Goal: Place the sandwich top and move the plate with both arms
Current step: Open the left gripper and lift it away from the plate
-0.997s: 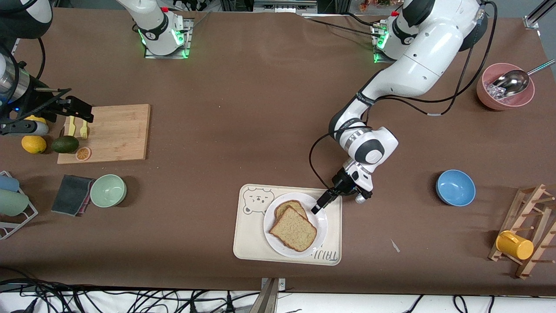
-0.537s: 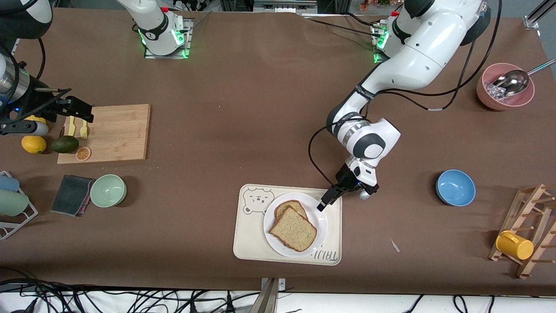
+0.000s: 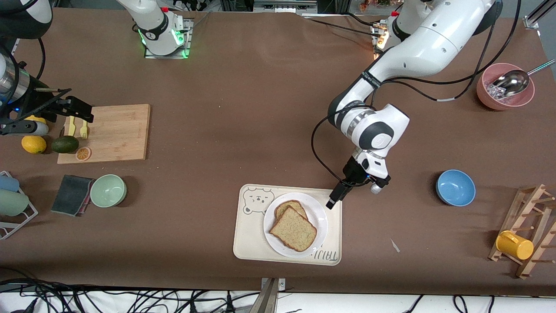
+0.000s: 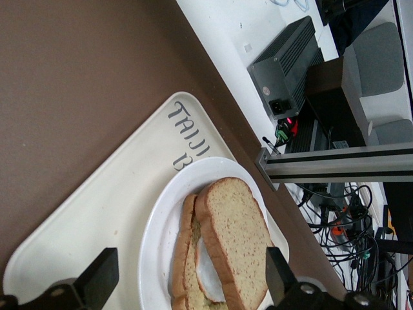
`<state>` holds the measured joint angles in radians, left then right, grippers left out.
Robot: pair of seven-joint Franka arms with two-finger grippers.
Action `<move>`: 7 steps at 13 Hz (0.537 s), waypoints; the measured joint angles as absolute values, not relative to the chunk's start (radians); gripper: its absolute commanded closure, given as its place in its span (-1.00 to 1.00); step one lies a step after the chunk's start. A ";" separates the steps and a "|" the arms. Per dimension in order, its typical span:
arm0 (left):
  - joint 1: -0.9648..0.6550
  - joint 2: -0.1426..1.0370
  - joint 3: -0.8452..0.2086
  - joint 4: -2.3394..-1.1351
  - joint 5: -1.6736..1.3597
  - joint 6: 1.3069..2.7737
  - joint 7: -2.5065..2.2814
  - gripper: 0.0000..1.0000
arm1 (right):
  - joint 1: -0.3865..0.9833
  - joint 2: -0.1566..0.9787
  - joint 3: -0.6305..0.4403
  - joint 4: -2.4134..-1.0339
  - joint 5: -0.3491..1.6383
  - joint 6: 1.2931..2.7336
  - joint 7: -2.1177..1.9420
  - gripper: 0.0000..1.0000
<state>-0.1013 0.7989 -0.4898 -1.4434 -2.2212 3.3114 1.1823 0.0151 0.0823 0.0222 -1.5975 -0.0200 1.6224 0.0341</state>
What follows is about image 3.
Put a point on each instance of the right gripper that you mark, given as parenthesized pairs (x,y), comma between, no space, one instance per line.
(38,105)

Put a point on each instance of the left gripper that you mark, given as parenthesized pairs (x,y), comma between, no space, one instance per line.
(352,173)

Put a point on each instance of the white round plate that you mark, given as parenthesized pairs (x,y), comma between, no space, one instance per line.
(319,217)

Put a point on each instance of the brown crust bread slice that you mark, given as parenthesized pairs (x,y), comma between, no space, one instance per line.
(292,205)
(294,229)

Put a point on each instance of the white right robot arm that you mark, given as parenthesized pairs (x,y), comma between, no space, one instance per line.
(154,26)

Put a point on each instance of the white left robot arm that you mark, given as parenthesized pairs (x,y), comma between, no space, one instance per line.
(434,39)

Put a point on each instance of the yellow plastic knife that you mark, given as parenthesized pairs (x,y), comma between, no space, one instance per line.
(69,126)

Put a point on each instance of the yellow plastic fork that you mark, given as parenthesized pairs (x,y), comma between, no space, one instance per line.
(84,129)

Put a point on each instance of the dark green avocado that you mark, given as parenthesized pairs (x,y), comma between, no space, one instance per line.
(65,144)

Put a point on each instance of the small yellow object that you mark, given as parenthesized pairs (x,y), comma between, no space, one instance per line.
(35,119)

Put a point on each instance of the orange fruit slice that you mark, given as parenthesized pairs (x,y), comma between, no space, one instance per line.
(83,153)

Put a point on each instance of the wooden cutting board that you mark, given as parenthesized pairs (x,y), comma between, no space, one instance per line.
(117,134)

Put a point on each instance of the yellow lemon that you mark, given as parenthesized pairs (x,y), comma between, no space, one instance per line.
(34,144)

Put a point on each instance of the small white paper scrap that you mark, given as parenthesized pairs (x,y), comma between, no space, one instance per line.
(395,245)

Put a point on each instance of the dark grey sponge cloth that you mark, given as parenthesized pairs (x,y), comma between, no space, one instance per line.
(69,194)

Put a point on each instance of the pale green bowl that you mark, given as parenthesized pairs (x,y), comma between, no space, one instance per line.
(108,190)

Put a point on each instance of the light blue cup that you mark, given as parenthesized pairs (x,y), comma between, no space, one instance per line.
(8,183)

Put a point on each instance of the cream bear print tray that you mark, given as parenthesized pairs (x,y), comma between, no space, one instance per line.
(247,234)

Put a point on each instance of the pale green cup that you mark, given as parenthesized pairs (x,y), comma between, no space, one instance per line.
(13,203)

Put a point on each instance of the blue bowl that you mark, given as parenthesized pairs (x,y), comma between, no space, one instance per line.
(456,188)

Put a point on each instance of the pink bowl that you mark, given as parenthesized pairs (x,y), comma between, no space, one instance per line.
(484,98)

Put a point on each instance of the yellow mug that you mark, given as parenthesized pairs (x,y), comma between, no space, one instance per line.
(514,245)

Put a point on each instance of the clear ice cubes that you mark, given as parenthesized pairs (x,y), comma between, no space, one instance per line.
(495,92)

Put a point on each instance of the wooden mug rack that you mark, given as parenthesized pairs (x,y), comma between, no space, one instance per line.
(527,204)

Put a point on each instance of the silver metal scoop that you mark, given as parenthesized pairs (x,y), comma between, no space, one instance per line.
(512,82)

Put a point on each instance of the aluminium mount bracket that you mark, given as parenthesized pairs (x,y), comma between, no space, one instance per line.
(270,300)

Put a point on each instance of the aluminium frame profile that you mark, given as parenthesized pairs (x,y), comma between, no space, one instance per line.
(536,15)

